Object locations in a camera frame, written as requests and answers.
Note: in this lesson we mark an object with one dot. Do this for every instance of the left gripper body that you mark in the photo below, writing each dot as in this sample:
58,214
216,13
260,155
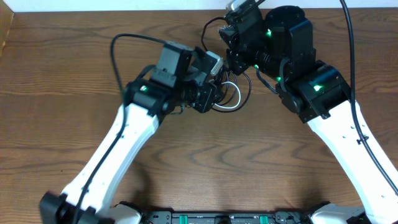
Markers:
204,100

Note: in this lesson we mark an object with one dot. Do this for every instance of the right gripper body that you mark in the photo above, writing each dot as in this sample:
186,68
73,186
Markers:
239,60

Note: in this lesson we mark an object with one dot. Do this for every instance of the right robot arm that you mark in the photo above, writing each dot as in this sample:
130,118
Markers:
279,45

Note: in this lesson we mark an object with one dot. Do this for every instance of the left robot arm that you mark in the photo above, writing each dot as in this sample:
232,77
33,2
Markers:
182,77

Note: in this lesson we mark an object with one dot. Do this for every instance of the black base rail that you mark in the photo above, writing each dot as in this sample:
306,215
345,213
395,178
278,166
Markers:
217,217

